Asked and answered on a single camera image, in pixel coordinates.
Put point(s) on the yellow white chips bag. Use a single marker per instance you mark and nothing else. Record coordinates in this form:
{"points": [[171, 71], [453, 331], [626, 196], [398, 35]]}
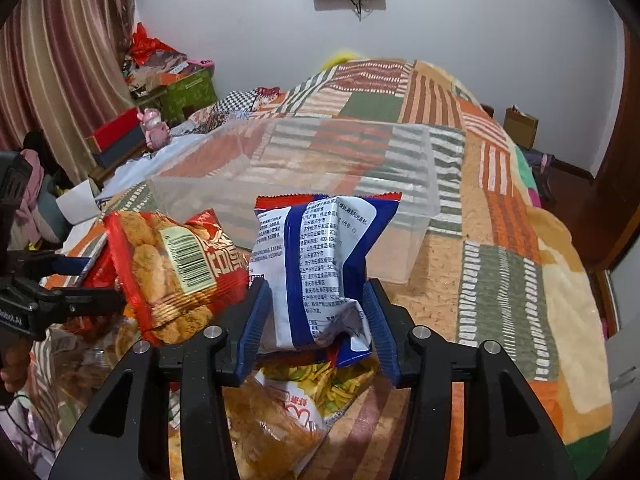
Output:
{"points": [[281, 413]]}

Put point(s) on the red chicken nugget snack bag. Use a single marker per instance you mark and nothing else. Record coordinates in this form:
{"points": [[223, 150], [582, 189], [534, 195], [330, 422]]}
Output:
{"points": [[176, 277]]}

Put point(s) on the green storage box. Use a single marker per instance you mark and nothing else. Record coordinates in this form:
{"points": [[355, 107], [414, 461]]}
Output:
{"points": [[180, 99]]}

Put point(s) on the white plastic bag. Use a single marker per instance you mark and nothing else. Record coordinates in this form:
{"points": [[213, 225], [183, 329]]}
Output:
{"points": [[138, 169]]}

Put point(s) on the pink plush toy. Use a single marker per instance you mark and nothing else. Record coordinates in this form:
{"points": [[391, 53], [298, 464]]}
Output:
{"points": [[156, 131]]}

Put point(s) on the brown paper bag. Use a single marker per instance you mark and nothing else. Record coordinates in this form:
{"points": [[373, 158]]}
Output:
{"points": [[521, 127]]}

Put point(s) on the blue white snack bag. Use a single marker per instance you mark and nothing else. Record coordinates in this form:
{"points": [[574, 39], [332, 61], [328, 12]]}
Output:
{"points": [[312, 250]]}

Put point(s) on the person left hand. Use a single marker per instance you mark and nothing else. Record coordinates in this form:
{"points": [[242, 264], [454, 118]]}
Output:
{"points": [[14, 372]]}

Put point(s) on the striped pink beige curtain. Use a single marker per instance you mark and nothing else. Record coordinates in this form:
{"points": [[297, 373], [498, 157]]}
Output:
{"points": [[61, 73]]}

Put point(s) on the clear plastic storage bin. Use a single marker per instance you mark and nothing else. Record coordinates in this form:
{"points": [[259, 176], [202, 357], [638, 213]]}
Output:
{"points": [[240, 161]]}

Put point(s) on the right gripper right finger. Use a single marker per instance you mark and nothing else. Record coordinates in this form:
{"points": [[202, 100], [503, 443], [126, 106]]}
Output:
{"points": [[507, 433]]}

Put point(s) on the patchwork striped bed blanket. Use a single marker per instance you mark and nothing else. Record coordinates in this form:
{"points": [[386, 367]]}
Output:
{"points": [[493, 264]]}

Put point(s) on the red flat box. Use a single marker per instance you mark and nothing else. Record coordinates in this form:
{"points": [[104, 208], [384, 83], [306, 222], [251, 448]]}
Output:
{"points": [[110, 132]]}

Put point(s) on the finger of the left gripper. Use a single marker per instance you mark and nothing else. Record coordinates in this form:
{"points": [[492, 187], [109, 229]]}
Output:
{"points": [[71, 302], [47, 263]]}

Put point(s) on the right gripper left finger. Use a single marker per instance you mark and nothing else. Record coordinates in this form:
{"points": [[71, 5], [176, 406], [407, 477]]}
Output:
{"points": [[123, 432]]}

